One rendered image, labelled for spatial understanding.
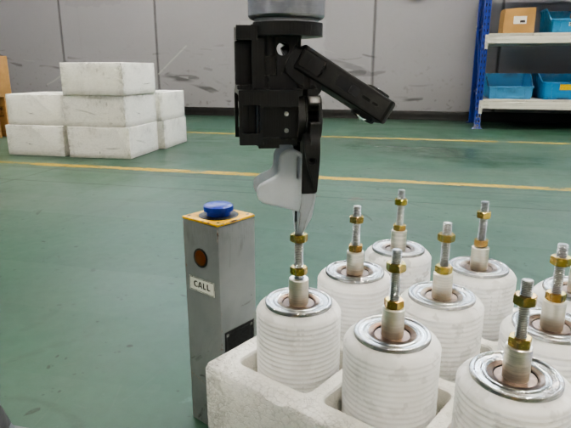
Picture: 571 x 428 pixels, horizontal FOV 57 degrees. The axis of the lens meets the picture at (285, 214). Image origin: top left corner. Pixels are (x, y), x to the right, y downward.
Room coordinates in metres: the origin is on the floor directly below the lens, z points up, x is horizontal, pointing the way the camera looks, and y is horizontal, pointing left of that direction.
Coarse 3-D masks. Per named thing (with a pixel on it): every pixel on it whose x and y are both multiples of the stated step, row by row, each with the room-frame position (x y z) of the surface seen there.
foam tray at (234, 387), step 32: (256, 352) 0.57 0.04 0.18; (480, 352) 0.58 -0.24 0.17; (224, 384) 0.52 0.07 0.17; (256, 384) 0.50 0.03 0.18; (448, 384) 0.50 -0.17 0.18; (224, 416) 0.52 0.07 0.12; (256, 416) 0.49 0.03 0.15; (288, 416) 0.46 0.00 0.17; (320, 416) 0.44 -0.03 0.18; (448, 416) 0.44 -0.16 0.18
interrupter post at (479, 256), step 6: (474, 246) 0.66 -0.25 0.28; (474, 252) 0.65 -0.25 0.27; (480, 252) 0.65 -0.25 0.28; (486, 252) 0.65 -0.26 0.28; (474, 258) 0.65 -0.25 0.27; (480, 258) 0.65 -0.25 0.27; (486, 258) 0.65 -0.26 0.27; (474, 264) 0.65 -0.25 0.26; (480, 264) 0.65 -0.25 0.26; (486, 264) 0.65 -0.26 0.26; (480, 270) 0.65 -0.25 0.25
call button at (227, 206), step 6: (210, 204) 0.69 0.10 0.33; (216, 204) 0.69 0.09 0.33; (222, 204) 0.69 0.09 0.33; (228, 204) 0.69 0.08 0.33; (204, 210) 0.68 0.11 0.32; (210, 210) 0.68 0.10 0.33; (216, 210) 0.67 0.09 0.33; (222, 210) 0.68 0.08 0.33; (228, 210) 0.68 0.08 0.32; (210, 216) 0.68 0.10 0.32; (216, 216) 0.68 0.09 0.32; (222, 216) 0.68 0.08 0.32
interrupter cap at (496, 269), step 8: (464, 256) 0.69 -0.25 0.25; (456, 264) 0.66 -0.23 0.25; (464, 264) 0.67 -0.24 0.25; (488, 264) 0.67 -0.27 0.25; (496, 264) 0.66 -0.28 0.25; (504, 264) 0.66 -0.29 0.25; (456, 272) 0.64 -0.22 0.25; (464, 272) 0.63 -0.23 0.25; (472, 272) 0.64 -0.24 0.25; (480, 272) 0.64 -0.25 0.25; (488, 272) 0.64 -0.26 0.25; (496, 272) 0.64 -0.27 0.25; (504, 272) 0.63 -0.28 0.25
